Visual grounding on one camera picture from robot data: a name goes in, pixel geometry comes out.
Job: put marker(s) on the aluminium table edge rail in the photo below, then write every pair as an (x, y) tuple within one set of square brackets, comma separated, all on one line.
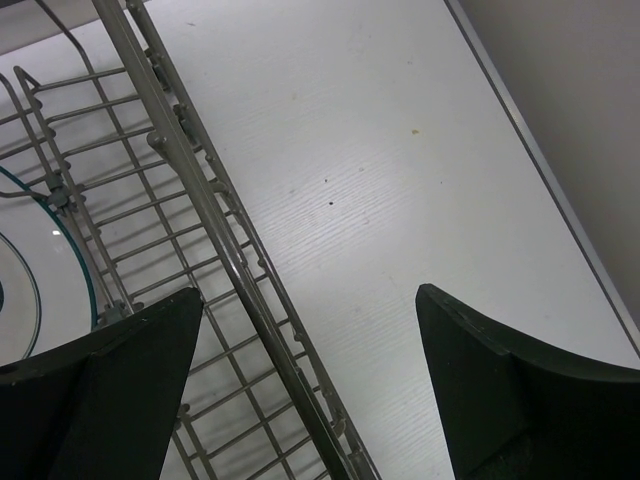
[(538, 159)]

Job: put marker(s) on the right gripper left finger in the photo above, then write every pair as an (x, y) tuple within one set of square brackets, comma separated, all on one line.
[(103, 406)]

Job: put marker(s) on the grey wire dish rack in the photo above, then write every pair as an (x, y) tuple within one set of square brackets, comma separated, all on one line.
[(97, 123)]

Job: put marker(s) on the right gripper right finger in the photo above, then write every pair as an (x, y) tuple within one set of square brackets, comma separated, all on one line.
[(515, 407)]

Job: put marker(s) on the white plate teal quatrefoil design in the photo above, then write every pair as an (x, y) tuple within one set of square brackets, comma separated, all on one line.
[(47, 296)]

